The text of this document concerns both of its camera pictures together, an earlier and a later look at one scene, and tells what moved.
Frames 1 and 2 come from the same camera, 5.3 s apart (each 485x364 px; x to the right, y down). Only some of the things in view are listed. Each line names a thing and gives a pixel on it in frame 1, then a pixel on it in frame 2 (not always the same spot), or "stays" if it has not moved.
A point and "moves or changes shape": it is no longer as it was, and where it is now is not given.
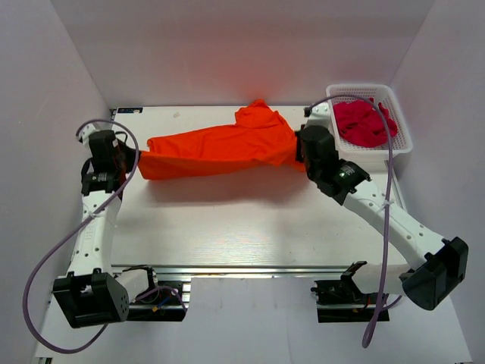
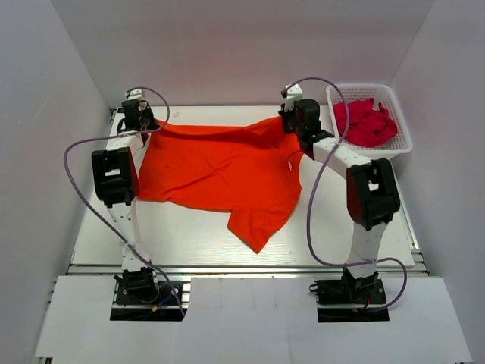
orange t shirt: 259,137 moves or changes shape
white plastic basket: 360,129 stays
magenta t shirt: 360,123 stays
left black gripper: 132,157 -> 145,108
